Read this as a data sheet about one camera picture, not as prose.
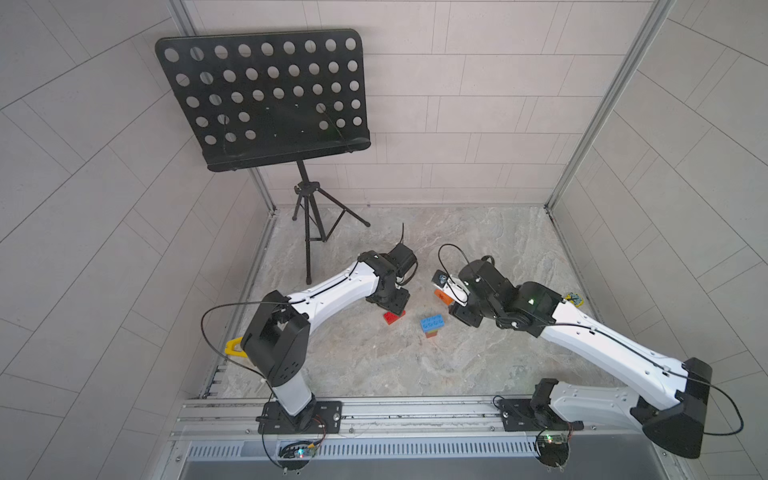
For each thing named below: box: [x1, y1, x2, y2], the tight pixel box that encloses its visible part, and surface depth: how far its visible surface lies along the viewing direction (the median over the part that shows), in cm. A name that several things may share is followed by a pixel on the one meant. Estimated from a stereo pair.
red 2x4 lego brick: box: [383, 310, 406, 325], surface depth 88 cm
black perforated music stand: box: [155, 29, 372, 285], surface depth 64 cm
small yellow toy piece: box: [565, 292, 585, 308], surface depth 93 cm
